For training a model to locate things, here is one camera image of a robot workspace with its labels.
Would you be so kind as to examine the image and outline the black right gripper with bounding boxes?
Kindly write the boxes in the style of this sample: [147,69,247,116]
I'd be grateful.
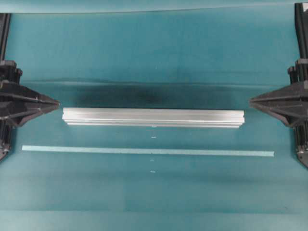
[250,59,308,166]

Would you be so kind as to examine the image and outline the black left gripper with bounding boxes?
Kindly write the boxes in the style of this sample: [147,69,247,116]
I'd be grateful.
[0,60,60,159]

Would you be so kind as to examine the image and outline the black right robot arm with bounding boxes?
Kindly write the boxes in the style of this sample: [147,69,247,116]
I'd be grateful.
[250,2,308,167]

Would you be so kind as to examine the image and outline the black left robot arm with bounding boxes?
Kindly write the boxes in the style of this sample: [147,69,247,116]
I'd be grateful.
[0,13,60,159]

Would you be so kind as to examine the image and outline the silver aluminium extrusion rail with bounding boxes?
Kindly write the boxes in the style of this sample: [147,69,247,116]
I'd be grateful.
[62,107,245,128]

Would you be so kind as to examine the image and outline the light green tape strip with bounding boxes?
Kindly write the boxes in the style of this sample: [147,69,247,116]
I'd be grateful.
[22,145,274,157]

